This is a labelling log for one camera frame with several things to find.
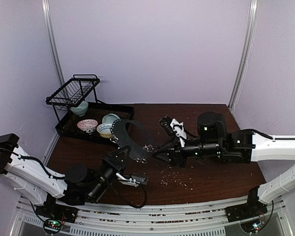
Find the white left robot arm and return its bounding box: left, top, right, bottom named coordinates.
left=0, top=133, right=138, bottom=218

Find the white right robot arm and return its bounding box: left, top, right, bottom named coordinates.
left=152, top=112, right=295, bottom=217

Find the yellow blue patterned bowl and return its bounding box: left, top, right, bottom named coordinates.
left=96, top=123, right=112, bottom=139

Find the light blue bowl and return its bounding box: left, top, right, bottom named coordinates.
left=102, top=113, right=120, bottom=124

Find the red patterned bowl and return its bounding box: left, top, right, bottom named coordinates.
left=77, top=119, right=98, bottom=134

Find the celadon green bowl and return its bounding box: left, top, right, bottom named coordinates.
left=70, top=101, right=89, bottom=117

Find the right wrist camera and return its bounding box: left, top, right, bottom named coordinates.
left=159, top=116, right=187, bottom=148

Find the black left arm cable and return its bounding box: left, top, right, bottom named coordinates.
left=108, top=181, right=148, bottom=209

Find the black wire dish rack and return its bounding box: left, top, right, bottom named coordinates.
left=46, top=74, right=134, bottom=146

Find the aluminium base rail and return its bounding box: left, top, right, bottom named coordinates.
left=8, top=196, right=295, bottom=236

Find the right aluminium wall post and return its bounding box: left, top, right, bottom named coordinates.
left=228, top=0, right=259, bottom=113

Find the aluminium wall post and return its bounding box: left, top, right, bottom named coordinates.
left=228, top=0, right=259, bottom=113
left=41, top=0, right=65, bottom=86

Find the left aluminium wall post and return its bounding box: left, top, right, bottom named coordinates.
left=41, top=0, right=65, bottom=86

